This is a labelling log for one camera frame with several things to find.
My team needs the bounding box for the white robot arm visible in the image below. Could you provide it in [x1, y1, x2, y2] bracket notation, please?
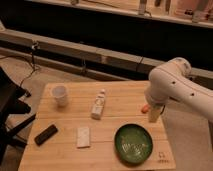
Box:
[145, 57, 213, 122]

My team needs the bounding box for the white sponge block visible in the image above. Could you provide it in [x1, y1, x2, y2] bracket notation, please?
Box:
[77, 127, 90, 148]

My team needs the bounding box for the black eraser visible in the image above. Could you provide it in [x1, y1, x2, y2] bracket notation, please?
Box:
[34, 124, 58, 146]

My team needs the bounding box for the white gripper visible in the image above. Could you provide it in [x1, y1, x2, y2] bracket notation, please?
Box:
[145, 89, 167, 123]

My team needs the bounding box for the black chair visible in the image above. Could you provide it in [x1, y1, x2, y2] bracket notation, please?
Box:
[0, 67, 35, 164]

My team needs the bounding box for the white small bottle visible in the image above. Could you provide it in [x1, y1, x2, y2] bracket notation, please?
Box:
[91, 89, 106, 120]

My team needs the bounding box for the black cable on floor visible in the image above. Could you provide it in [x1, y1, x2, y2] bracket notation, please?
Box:
[0, 39, 41, 88]

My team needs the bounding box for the green ceramic bowl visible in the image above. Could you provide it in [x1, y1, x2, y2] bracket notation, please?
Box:
[114, 124, 153, 165]

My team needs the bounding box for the orange carrot toy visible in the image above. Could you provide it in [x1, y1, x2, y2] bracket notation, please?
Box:
[141, 104, 149, 113]

